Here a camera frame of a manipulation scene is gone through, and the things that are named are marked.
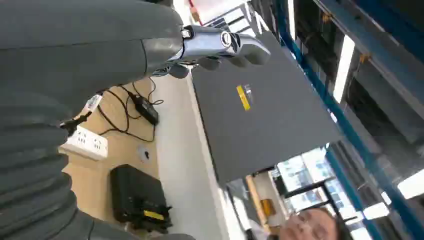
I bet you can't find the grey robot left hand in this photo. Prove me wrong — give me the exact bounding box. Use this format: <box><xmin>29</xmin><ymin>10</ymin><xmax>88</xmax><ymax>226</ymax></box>
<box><xmin>0</xmin><ymin>0</ymin><xmax>272</xmax><ymax>115</ymax></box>

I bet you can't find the white tagged plug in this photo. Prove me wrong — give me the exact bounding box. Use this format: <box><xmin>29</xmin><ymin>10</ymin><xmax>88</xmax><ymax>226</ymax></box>
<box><xmin>81</xmin><ymin>94</ymin><xmax>104</xmax><ymax>116</ymax></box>

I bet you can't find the black plug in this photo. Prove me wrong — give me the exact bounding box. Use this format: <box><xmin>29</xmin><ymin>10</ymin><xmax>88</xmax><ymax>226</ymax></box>
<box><xmin>60</xmin><ymin>111</ymin><xmax>93</xmax><ymax>137</ymax></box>

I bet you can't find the black power adapter brick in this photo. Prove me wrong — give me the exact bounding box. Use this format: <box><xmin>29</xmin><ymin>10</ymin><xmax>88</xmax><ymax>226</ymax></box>
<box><xmin>127</xmin><ymin>91</ymin><xmax>160</xmax><ymax>126</ymax></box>

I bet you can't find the white power strip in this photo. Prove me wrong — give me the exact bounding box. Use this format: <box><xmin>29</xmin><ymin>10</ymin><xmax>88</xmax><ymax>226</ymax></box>
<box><xmin>60</xmin><ymin>125</ymin><xmax>109</xmax><ymax>162</ymax></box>

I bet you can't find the small round desk grommet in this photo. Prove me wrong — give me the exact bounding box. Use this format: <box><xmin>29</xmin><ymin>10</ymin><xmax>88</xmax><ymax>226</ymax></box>
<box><xmin>137</xmin><ymin>146</ymin><xmax>153</xmax><ymax>164</ymax></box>

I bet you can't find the ribbed grey left arm sleeve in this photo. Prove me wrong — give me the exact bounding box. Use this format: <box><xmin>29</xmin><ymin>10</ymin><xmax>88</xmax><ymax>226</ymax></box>
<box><xmin>0</xmin><ymin>92</ymin><xmax>196</xmax><ymax>240</ymax></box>

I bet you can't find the black case with yellow label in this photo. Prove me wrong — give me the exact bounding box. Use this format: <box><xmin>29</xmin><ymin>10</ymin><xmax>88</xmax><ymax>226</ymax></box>
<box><xmin>109</xmin><ymin>164</ymin><xmax>174</xmax><ymax>235</ymax></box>

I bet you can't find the yellow sticker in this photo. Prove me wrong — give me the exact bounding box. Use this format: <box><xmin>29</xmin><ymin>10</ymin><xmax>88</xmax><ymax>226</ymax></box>
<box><xmin>235</xmin><ymin>85</ymin><xmax>252</xmax><ymax>112</ymax></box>

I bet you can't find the dark grey flat panel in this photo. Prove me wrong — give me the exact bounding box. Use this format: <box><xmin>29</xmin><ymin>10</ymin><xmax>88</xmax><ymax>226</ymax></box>
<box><xmin>190</xmin><ymin>30</ymin><xmax>343</xmax><ymax>188</ymax></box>

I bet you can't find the long white ceiling light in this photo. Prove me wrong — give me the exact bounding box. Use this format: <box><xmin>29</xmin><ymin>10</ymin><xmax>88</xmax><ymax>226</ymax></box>
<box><xmin>332</xmin><ymin>34</ymin><xmax>356</xmax><ymax>104</ymax></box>

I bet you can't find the blue steel beam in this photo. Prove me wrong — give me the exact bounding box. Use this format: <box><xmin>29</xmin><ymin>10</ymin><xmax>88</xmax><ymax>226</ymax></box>
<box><xmin>274</xmin><ymin>0</ymin><xmax>424</xmax><ymax>240</ymax></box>

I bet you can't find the person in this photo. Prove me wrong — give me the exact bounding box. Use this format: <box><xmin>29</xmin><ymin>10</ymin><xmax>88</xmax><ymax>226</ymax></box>
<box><xmin>248</xmin><ymin>207</ymin><xmax>353</xmax><ymax>240</ymax></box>

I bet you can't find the black power cable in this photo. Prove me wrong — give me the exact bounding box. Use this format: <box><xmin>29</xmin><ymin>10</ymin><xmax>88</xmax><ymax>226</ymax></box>
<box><xmin>96</xmin><ymin>77</ymin><xmax>165</xmax><ymax>144</ymax></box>

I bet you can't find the wooden post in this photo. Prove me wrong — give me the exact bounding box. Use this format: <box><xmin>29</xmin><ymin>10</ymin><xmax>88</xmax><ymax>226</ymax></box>
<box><xmin>244</xmin><ymin>174</ymin><xmax>272</xmax><ymax>234</ymax></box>

